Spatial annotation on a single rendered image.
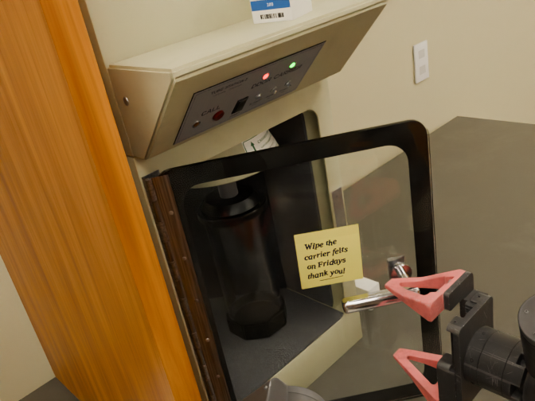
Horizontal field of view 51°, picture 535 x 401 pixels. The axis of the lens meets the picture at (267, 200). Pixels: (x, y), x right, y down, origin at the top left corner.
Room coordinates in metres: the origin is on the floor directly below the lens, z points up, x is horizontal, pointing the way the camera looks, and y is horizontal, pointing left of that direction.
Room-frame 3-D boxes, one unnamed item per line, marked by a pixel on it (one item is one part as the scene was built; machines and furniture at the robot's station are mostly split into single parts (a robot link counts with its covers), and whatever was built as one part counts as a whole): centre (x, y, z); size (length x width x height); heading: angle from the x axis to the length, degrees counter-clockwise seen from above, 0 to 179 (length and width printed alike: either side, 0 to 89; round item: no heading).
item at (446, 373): (0.46, -0.14, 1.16); 0.09 x 0.07 x 0.07; 39
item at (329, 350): (0.58, -0.03, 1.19); 0.30 x 0.01 x 0.40; 90
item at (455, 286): (0.46, -0.14, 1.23); 0.09 x 0.07 x 0.07; 39
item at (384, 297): (0.55, -0.11, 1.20); 0.10 x 0.05 x 0.03; 90
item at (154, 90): (0.63, -0.03, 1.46); 0.32 x 0.12 x 0.10; 129
